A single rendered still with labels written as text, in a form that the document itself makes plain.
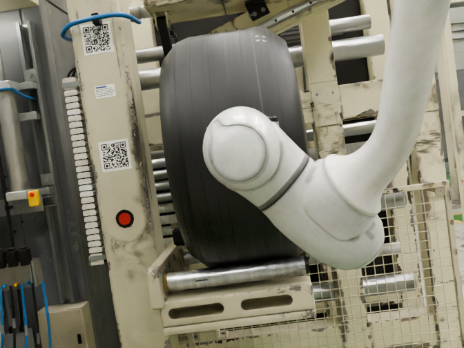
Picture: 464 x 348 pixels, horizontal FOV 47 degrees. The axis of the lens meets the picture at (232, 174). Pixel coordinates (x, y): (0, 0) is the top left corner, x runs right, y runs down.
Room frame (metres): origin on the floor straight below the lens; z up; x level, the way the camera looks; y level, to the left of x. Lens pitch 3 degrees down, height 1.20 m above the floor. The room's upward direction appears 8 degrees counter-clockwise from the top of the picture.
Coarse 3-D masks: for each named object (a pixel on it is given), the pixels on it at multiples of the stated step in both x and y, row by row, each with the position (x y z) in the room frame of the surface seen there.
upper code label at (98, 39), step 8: (88, 24) 1.34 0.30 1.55; (104, 24) 1.33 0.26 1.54; (88, 32) 1.34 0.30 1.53; (96, 32) 1.34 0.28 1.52; (104, 32) 1.33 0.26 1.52; (88, 40) 1.34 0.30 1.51; (96, 40) 1.34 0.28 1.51; (104, 40) 1.34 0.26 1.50; (112, 40) 1.33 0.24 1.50; (88, 48) 1.34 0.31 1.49; (96, 48) 1.34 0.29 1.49; (104, 48) 1.34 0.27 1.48; (112, 48) 1.33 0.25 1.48
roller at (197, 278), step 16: (304, 256) 1.25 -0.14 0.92; (176, 272) 1.27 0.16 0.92; (192, 272) 1.26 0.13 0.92; (208, 272) 1.25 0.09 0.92; (224, 272) 1.25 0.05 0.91; (240, 272) 1.24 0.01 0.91; (256, 272) 1.24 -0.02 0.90; (272, 272) 1.24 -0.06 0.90; (288, 272) 1.24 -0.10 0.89; (304, 272) 1.24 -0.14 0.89; (176, 288) 1.26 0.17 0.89; (192, 288) 1.26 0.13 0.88
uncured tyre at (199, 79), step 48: (192, 48) 1.23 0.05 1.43; (240, 48) 1.20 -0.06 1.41; (288, 48) 1.25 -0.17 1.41; (192, 96) 1.14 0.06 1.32; (240, 96) 1.12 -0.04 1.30; (288, 96) 1.14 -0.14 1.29; (192, 144) 1.11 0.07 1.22; (192, 192) 1.12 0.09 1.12; (192, 240) 1.20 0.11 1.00; (240, 240) 1.18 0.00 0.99; (288, 240) 1.19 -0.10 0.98
